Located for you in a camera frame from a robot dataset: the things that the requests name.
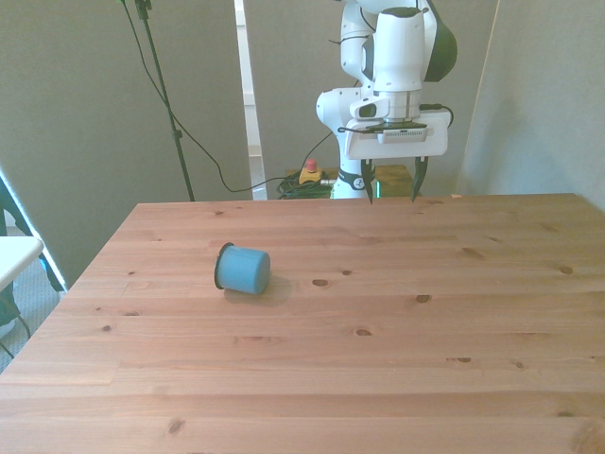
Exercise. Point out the blue mug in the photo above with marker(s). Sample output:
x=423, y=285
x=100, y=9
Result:
x=243, y=274

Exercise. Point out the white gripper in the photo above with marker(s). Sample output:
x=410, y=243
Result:
x=439, y=137

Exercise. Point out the black camera stand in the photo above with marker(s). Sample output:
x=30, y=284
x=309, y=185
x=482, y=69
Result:
x=165, y=94

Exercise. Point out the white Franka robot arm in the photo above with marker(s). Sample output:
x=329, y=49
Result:
x=397, y=47

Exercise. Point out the white door frame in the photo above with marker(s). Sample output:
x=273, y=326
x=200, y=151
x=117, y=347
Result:
x=248, y=94

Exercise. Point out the white side table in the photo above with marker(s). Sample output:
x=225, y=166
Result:
x=16, y=257

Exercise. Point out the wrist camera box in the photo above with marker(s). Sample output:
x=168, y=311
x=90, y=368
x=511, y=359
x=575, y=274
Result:
x=406, y=136

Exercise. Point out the yellow emergency stop button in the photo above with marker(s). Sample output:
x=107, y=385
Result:
x=310, y=172

